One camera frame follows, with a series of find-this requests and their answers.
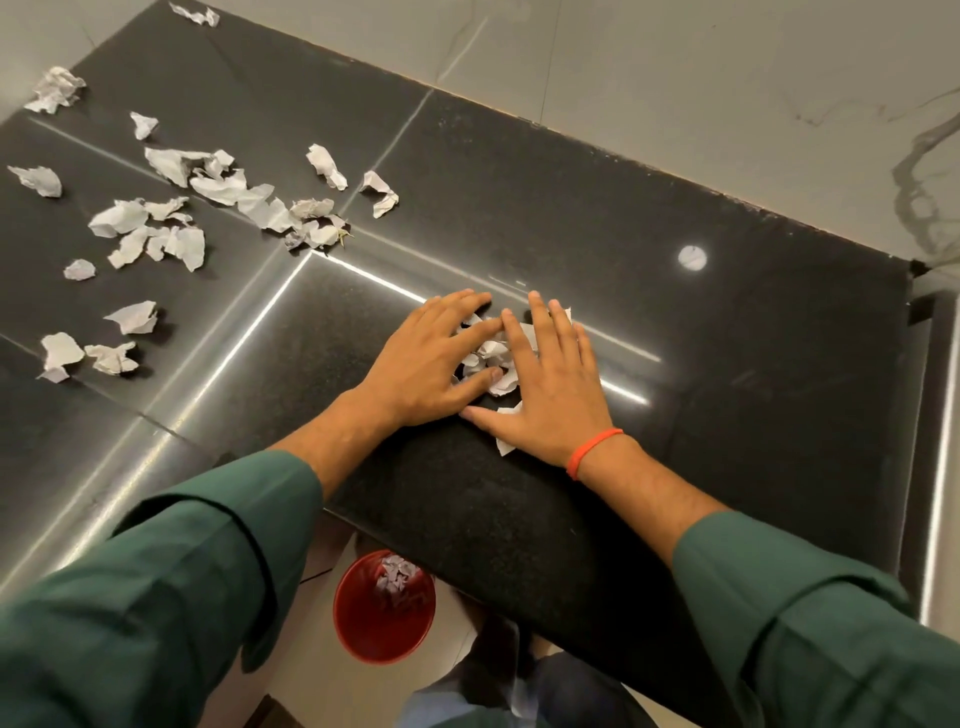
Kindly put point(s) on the green shirt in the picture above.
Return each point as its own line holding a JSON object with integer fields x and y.
{"x": 135, "y": 600}

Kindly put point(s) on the white paper scraps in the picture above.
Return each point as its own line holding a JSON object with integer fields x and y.
{"x": 187, "y": 244}

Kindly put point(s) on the person's right forearm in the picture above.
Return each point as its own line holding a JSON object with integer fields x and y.
{"x": 652, "y": 502}

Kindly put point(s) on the orange thread wristband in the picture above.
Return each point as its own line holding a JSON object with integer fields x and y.
{"x": 592, "y": 450}

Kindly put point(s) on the silver dishwasher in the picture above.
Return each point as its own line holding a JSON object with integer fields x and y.
{"x": 941, "y": 487}

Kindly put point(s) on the red plastic bucket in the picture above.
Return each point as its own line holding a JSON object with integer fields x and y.
{"x": 360, "y": 630}

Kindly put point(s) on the person's left forearm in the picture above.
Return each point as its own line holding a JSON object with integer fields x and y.
{"x": 337, "y": 442}

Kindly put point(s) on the person's right hand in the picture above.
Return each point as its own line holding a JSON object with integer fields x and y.
{"x": 559, "y": 405}

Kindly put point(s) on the person's left hand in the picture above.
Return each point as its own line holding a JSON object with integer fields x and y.
{"x": 420, "y": 375}

